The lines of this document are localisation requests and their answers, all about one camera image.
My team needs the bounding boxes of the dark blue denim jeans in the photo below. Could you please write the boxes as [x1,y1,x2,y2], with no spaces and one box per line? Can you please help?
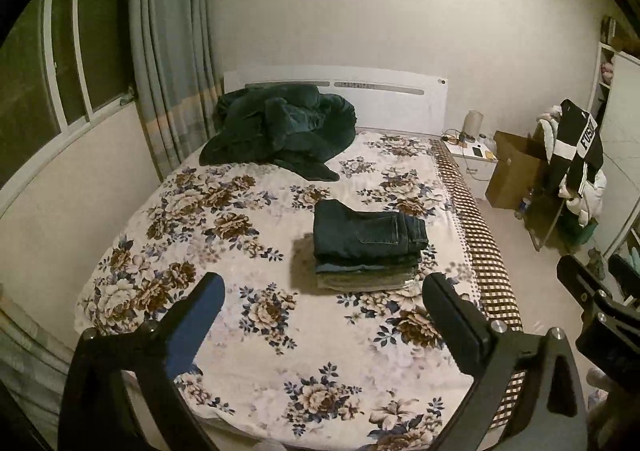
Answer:
[314,200,428,268]

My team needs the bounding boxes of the white clothes on chair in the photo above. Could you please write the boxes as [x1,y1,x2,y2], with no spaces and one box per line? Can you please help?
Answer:
[537,99,608,228]

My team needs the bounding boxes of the white floral bed sheet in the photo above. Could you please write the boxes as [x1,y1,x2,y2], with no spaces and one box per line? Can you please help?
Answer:
[75,132,480,450]

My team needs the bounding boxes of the brown white checkered blanket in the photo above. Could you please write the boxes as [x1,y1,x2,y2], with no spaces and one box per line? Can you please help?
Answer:
[418,139,524,429]

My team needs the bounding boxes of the cardboard box far left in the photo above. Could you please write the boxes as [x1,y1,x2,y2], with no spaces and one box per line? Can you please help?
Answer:
[485,130,548,210]

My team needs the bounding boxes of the stack of folded olive clothes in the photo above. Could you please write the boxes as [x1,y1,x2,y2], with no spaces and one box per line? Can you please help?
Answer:
[314,258,419,292]

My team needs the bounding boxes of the black white jacket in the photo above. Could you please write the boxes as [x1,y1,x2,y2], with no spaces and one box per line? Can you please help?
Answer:
[546,99,603,193]

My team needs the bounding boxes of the white bedside table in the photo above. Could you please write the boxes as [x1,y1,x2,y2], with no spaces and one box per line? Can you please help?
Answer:
[442,134,498,200]

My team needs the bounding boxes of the white shelf unit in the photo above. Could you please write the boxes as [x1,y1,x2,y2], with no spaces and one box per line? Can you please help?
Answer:
[589,16,639,258]

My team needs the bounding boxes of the beige table lamp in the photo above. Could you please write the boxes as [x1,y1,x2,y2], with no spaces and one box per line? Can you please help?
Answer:
[462,110,484,138]

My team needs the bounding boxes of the dark green clothes pile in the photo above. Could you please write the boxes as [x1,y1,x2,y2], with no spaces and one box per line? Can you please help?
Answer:
[198,84,357,182]

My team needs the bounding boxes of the white framed window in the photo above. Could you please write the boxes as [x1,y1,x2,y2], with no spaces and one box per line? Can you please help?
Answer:
[1,0,136,208]

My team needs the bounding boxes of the white bed headboard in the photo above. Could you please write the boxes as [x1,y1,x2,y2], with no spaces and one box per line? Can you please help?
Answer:
[222,66,448,136]

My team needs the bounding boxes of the grey blue striped curtain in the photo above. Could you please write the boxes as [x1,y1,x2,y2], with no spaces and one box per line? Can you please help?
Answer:
[129,0,218,178]

